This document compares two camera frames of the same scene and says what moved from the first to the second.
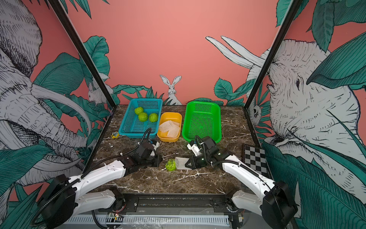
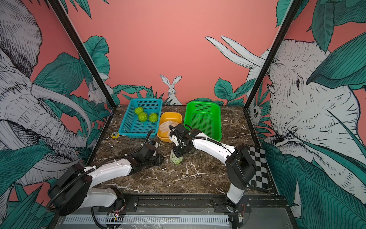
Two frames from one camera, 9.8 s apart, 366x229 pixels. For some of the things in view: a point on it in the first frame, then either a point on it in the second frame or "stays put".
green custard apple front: (170, 164) -> (177, 161)
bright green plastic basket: (202, 119) stays put
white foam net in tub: (172, 128) stays put
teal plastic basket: (141, 114) stays put
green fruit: (180, 162) -> (174, 159)
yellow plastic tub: (170, 126) stays put
